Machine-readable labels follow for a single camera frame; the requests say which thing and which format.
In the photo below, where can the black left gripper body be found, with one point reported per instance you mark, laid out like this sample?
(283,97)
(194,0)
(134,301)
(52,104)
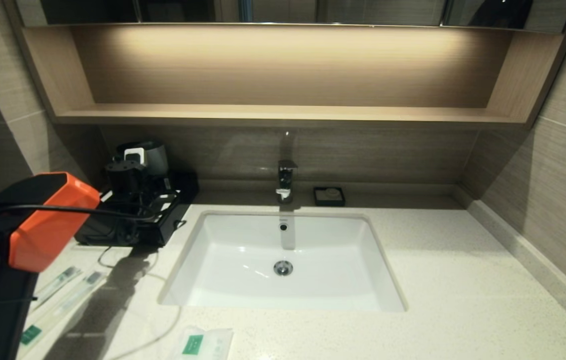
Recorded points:
(128,182)

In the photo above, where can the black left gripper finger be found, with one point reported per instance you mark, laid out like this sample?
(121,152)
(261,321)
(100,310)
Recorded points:
(164,181)
(149,179)

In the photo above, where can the grey plastic cup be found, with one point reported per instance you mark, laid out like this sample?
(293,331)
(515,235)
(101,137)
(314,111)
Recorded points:
(155,157)

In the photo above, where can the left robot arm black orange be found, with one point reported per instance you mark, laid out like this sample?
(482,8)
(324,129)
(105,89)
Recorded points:
(48,230)

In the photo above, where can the black amenity tray box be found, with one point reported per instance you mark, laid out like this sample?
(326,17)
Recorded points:
(183,200)

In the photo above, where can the white rectangular board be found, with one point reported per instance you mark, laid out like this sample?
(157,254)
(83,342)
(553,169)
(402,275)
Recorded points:
(105,196)

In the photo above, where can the white ceramic sink basin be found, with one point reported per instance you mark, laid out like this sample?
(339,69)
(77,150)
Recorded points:
(233,272)

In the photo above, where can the chrome faucet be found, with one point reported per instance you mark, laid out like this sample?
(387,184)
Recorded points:
(286,180)

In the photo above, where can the wrapped toothbrush plain packet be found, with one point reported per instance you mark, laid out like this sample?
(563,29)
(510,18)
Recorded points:
(58,284)

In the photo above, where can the chrome sink drain stopper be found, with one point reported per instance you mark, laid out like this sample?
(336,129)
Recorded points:
(283,268)

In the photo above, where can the black soap dish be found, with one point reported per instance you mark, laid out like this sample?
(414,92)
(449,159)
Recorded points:
(318,199)

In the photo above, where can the small sachet green label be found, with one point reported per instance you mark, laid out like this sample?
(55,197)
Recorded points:
(194,343)

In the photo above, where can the round beige soap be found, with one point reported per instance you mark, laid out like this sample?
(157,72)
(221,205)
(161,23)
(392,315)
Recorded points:
(332,193)

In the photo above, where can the wrapped toothbrush green label packet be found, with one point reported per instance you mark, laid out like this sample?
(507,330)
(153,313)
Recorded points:
(30,334)

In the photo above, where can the mirror cabinet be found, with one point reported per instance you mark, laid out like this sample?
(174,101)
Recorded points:
(362,11)

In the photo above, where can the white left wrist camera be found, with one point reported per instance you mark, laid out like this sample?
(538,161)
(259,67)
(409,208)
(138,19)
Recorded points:
(135,156)

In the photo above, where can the wooden wall shelf niche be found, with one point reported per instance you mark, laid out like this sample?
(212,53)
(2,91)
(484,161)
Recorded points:
(282,114)

